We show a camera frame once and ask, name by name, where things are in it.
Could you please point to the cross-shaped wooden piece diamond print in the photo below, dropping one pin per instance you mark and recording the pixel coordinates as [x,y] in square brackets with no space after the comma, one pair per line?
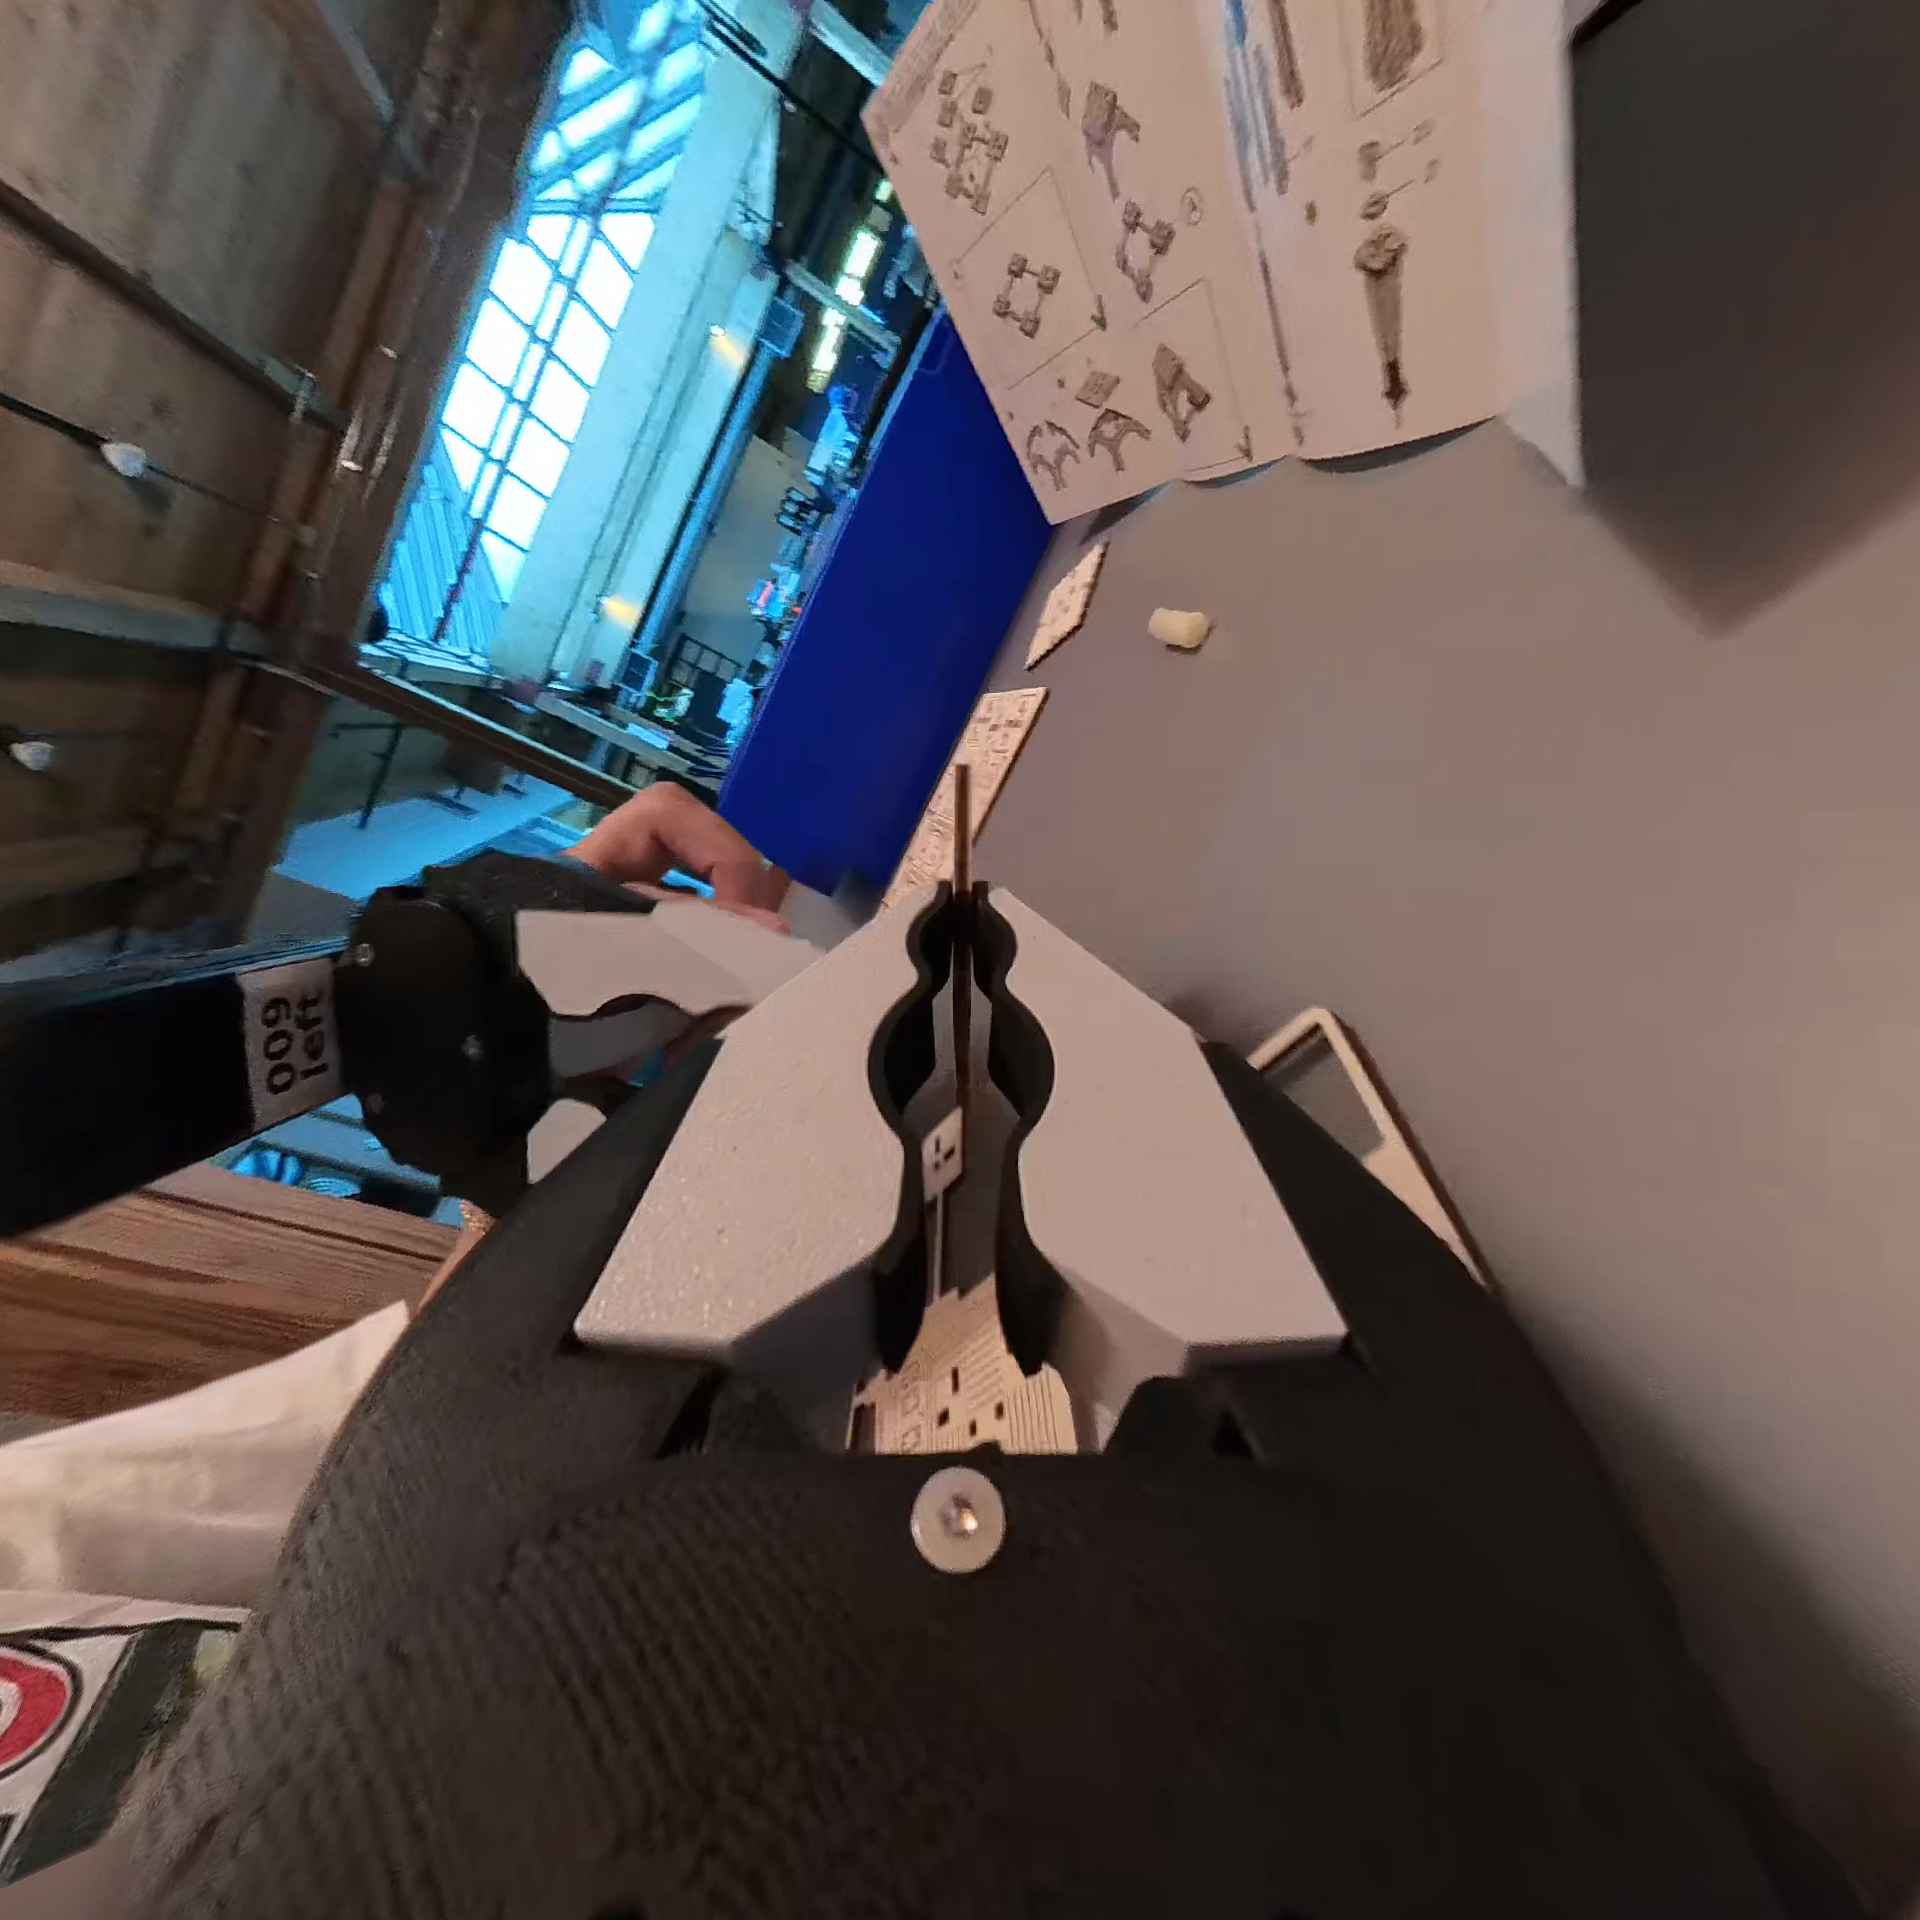
[962,931]

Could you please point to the white tower instruction sheet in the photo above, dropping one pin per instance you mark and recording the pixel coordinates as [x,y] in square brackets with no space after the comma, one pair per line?
[1050,224]

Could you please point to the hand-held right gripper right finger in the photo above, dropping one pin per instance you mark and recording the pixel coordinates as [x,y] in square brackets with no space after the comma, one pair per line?
[1185,1201]

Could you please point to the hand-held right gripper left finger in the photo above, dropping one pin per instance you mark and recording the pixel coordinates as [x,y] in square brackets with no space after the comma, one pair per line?
[751,1184]

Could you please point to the thick wooden beam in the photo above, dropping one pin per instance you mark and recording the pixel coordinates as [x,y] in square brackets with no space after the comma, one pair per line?
[195,1291]

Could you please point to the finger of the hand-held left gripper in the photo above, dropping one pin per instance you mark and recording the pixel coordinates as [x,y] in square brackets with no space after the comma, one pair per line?
[644,1038]
[661,952]

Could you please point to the blue plastic bin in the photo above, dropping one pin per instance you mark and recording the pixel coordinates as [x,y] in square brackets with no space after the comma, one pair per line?
[885,630]

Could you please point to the cream wax stick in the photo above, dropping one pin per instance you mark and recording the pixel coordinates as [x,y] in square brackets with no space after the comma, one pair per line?
[1181,630]

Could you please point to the grey desk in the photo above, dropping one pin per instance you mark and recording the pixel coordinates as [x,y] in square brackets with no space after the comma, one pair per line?
[1500,974]

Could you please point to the small serrated square wooden piece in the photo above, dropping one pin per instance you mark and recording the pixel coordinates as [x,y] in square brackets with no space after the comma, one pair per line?
[1069,601]

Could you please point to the wooden puzzle sheet square cutout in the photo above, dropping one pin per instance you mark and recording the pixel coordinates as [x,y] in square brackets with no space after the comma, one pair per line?
[960,1395]

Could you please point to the wooden puzzle sheet arch parts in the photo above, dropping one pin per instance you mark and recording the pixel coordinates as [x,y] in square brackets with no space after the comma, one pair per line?
[999,750]

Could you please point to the person's left hand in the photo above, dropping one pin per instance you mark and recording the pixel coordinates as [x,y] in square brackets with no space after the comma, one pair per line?
[690,849]

